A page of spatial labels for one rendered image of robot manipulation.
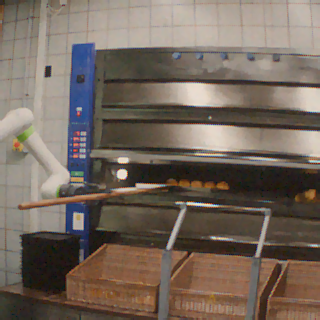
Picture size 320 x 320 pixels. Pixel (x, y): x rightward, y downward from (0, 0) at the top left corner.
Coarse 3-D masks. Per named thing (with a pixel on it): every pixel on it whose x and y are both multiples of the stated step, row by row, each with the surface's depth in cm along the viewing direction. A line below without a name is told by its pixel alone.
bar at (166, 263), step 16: (192, 208) 312; (208, 208) 307; (224, 208) 302; (240, 208) 298; (256, 208) 294; (176, 224) 307; (256, 256) 275; (256, 272) 273; (160, 288) 297; (256, 288) 273; (160, 304) 298
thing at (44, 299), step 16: (0, 288) 355; (16, 288) 358; (32, 288) 360; (0, 304) 353; (16, 304) 347; (32, 304) 342; (48, 304) 336; (64, 304) 330; (80, 304) 327; (96, 304) 328
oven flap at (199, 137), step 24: (120, 120) 372; (144, 120) 365; (120, 144) 365; (144, 144) 360; (168, 144) 353; (192, 144) 346; (216, 144) 339; (240, 144) 332; (264, 144) 326; (288, 144) 319; (312, 144) 312
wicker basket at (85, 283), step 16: (96, 256) 366; (128, 256) 368; (144, 256) 363; (160, 256) 359; (176, 256) 354; (80, 272) 349; (96, 272) 367; (112, 272) 370; (128, 272) 366; (144, 272) 361; (160, 272) 356; (80, 288) 333; (96, 288) 328; (112, 288) 324; (128, 288) 319; (144, 288) 315; (112, 304) 324; (128, 304) 320; (144, 304) 315
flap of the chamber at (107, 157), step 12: (96, 156) 361; (108, 156) 357; (120, 156) 354; (132, 156) 350; (144, 156) 347; (156, 156) 343; (168, 156) 340; (180, 156) 336; (228, 168) 342; (240, 168) 336; (252, 168) 330; (276, 168) 317; (288, 168) 310; (300, 168) 304; (312, 168) 299
